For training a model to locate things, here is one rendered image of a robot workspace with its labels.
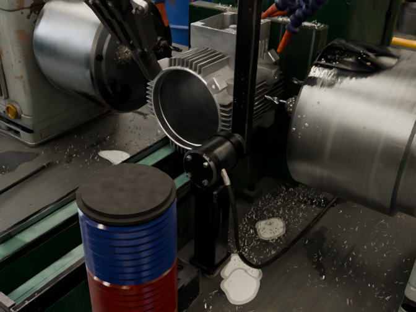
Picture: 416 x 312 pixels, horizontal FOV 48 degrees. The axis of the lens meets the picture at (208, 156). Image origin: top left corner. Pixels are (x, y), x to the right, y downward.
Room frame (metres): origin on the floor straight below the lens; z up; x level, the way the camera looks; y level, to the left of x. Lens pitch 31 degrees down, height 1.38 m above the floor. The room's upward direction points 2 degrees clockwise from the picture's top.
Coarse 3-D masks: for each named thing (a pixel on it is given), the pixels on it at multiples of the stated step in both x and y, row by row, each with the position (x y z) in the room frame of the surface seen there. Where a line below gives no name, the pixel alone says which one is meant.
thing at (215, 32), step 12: (192, 24) 0.86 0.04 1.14; (204, 24) 0.86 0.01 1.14; (216, 24) 0.92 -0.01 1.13; (228, 24) 0.93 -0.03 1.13; (264, 24) 0.88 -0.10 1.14; (192, 36) 0.86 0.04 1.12; (204, 36) 0.84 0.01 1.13; (216, 36) 0.83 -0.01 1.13; (228, 36) 0.81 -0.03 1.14; (264, 36) 0.88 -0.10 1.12; (192, 48) 0.86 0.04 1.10; (216, 48) 0.83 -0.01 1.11; (228, 48) 0.81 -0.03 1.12; (264, 48) 0.88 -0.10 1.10
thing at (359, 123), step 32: (320, 64) 0.66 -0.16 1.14; (352, 64) 0.65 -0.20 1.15; (384, 64) 0.64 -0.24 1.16; (320, 96) 0.62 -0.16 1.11; (352, 96) 0.61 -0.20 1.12; (384, 96) 0.59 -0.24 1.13; (320, 128) 0.60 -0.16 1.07; (352, 128) 0.58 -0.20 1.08; (384, 128) 0.56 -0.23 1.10; (288, 160) 0.63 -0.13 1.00; (320, 160) 0.59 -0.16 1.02; (352, 160) 0.57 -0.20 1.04; (384, 160) 0.54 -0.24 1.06; (352, 192) 0.57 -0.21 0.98; (384, 192) 0.54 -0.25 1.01
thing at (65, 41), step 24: (72, 0) 0.99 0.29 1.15; (48, 24) 0.96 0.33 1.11; (72, 24) 0.93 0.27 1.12; (96, 24) 0.90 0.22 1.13; (48, 48) 0.94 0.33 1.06; (72, 48) 0.90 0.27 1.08; (96, 48) 0.88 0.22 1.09; (120, 48) 0.91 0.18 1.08; (48, 72) 0.95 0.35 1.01; (72, 72) 0.90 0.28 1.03; (96, 72) 0.88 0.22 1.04; (120, 72) 0.92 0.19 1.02; (96, 96) 0.88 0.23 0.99; (120, 96) 0.91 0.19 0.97; (144, 96) 0.98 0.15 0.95
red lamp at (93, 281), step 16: (176, 256) 0.23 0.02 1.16; (176, 272) 0.23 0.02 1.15; (96, 288) 0.21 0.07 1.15; (112, 288) 0.21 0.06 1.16; (128, 288) 0.20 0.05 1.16; (144, 288) 0.21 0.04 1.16; (160, 288) 0.21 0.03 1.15; (176, 288) 0.23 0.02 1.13; (96, 304) 0.21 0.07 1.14; (112, 304) 0.21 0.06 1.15; (128, 304) 0.20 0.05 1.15; (144, 304) 0.21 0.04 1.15; (160, 304) 0.21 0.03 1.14; (176, 304) 0.23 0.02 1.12
